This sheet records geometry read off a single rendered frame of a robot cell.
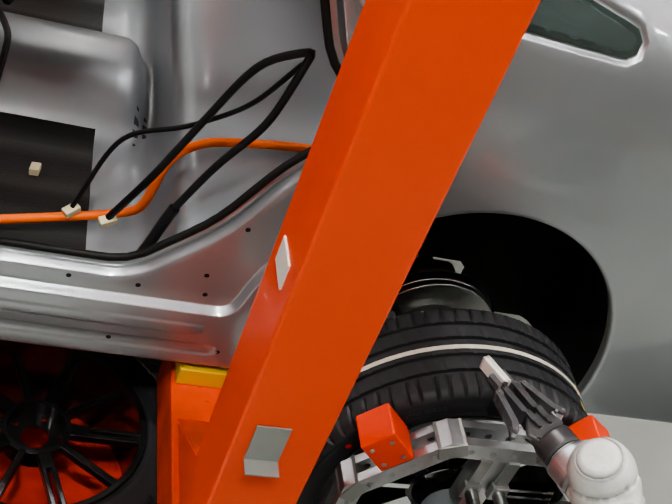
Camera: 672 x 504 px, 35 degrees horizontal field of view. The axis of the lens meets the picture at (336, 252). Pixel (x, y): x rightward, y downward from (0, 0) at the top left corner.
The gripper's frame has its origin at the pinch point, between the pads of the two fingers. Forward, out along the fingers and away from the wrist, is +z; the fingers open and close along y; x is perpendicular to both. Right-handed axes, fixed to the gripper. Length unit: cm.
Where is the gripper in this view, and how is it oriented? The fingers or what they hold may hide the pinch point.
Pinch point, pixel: (495, 373)
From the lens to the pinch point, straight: 204.9
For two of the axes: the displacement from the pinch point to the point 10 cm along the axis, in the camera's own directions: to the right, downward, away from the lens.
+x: 2.0, -7.4, -6.4
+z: -5.2, -6.4, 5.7
